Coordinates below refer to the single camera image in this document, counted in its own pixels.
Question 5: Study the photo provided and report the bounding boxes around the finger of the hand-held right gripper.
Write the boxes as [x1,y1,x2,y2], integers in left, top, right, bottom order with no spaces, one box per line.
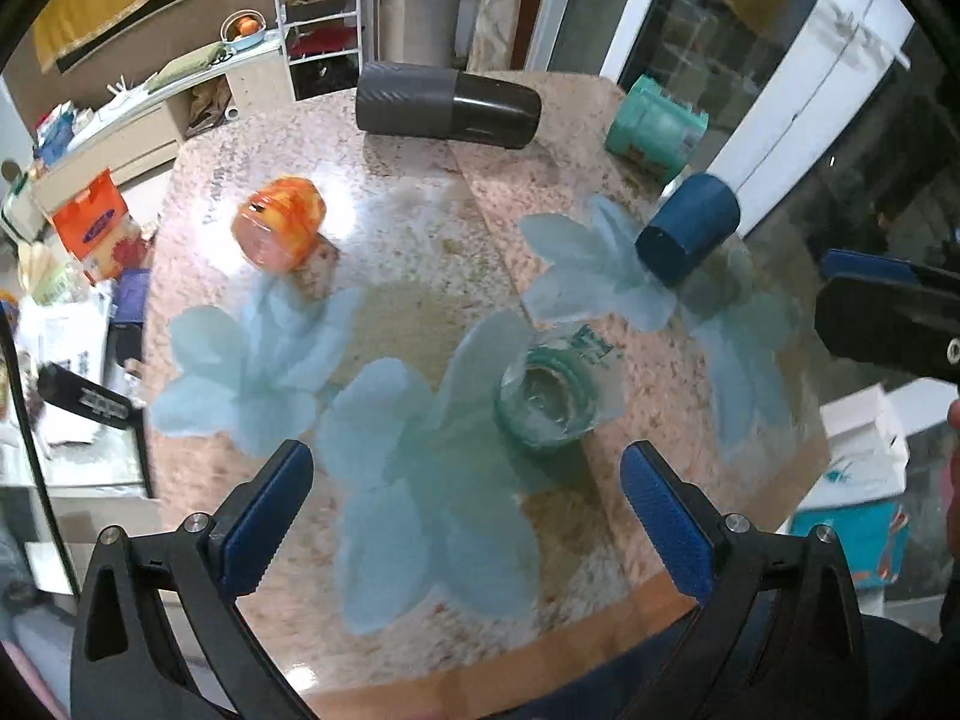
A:
[819,249,960,295]
[813,277,960,381]

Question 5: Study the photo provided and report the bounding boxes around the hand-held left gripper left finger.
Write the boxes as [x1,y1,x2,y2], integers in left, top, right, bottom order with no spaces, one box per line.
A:
[70,439,314,720]

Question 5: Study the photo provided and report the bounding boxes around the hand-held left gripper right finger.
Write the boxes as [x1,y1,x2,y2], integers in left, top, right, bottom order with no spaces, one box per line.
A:
[619,439,872,720]

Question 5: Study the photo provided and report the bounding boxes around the clear jar teal lid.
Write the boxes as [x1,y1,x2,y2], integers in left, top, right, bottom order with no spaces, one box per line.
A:
[493,321,625,458]

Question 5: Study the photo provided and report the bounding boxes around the dark blue cup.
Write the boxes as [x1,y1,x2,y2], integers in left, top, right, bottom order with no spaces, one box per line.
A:
[634,172,743,287]

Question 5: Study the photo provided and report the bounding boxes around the teal plastic cup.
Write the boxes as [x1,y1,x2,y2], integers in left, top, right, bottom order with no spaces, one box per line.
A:
[604,74,710,185]

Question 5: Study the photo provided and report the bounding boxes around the orange plastic cup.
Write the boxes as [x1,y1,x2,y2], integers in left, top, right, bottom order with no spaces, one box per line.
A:
[229,176,328,272]

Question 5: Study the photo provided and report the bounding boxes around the white cardboard box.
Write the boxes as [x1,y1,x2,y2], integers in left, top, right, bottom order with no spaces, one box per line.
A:
[817,376,960,508]

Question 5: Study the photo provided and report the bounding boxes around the teal printed box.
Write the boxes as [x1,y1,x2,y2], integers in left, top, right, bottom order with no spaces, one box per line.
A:
[787,496,913,590]

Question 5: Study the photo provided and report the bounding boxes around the black oblong device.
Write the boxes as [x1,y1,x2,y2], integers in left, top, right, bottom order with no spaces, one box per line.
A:
[37,362,133,431]

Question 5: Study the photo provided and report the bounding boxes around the white framed glass door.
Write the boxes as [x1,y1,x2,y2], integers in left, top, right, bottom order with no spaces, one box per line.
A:
[597,0,925,235]

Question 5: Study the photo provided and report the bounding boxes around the dark blue packet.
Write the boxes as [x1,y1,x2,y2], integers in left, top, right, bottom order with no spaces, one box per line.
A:
[108,268,151,328]

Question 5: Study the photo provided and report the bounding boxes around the person's dark trousers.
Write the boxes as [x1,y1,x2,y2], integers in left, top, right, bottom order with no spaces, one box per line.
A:
[577,612,947,720]

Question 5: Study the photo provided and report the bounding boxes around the orange snack packet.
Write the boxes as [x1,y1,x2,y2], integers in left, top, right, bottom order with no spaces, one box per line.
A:
[51,169,143,284]

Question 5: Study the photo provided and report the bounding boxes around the white bench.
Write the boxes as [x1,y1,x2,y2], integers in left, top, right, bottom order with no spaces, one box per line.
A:
[27,36,292,215]

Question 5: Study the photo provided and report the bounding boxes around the grey and black tumbler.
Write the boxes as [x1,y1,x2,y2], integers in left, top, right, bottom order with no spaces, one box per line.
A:
[355,60,542,150]

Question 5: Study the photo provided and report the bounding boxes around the green cloth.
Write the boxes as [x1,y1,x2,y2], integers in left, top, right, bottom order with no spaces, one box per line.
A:
[142,42,227,88]

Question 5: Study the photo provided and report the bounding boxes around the blue bowl of oranges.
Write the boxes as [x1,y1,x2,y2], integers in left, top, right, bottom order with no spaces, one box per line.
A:
[219,9,268,55]

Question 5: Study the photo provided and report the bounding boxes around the grey round pillar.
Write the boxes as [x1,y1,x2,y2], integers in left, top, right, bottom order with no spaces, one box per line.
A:
[373,0,481,68]

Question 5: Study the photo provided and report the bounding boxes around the white wire rack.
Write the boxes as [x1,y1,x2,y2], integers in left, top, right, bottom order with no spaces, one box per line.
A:
[268,0,367,103]

